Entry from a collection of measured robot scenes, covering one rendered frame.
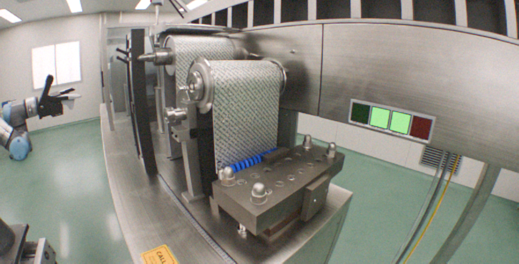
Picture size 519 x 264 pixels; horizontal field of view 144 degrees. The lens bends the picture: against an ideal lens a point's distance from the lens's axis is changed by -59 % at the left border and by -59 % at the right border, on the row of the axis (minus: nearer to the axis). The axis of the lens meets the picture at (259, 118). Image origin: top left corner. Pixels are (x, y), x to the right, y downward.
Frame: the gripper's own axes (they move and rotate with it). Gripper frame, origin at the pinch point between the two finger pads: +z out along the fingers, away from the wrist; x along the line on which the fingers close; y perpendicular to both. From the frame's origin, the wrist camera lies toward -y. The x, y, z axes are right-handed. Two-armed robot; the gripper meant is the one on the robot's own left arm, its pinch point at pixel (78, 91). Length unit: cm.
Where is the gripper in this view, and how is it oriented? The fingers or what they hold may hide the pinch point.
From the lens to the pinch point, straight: 96.3
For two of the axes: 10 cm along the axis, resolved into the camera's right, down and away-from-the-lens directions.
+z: 4.9, -2.3, 8.4
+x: 8.6, 2.8, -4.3
